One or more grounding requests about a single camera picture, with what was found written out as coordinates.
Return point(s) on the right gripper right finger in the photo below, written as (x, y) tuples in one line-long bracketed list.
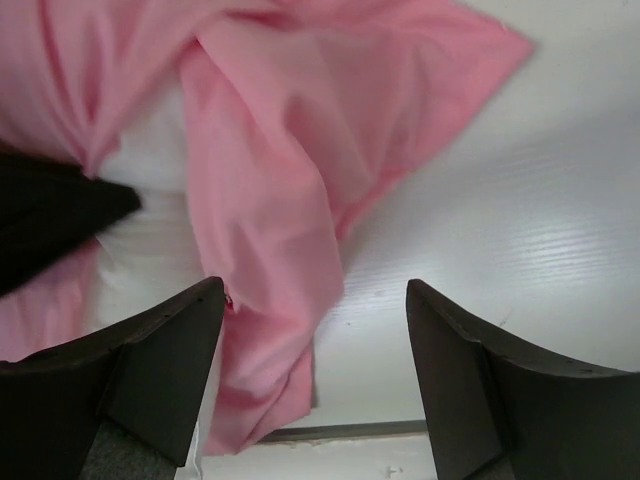
[(500, 407)]

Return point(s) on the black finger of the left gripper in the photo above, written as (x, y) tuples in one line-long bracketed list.
[(50, 209)]

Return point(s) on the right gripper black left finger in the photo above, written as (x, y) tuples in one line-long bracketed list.
[(120, 403)]

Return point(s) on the white pillow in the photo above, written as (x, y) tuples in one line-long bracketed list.
[(152, 255)]

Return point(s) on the pink pillowcase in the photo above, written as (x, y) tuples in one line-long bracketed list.
[(299, 116)]

